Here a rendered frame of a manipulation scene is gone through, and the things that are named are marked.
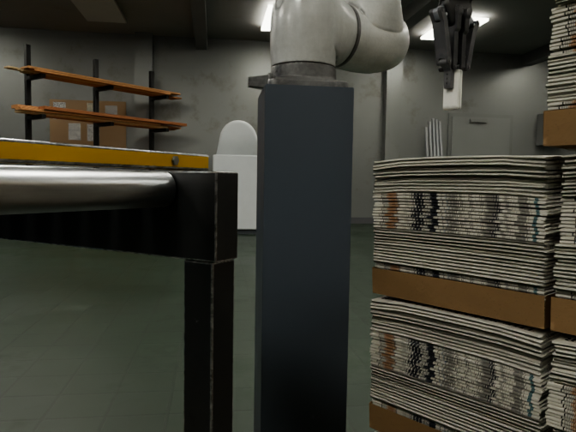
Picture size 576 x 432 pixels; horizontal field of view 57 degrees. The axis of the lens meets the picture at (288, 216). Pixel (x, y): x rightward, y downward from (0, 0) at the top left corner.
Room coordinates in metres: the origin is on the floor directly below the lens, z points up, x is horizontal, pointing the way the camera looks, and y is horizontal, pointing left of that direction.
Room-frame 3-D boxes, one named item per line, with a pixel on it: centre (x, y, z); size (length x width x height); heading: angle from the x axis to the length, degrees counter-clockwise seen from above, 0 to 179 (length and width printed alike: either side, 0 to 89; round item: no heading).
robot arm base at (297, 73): (1.29, -0.01, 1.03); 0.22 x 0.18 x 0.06; 98
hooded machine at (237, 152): (8.18, 0.73, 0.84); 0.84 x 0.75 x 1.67; 97
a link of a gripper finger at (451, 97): (0.99, -0.29, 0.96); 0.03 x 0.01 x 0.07; 40
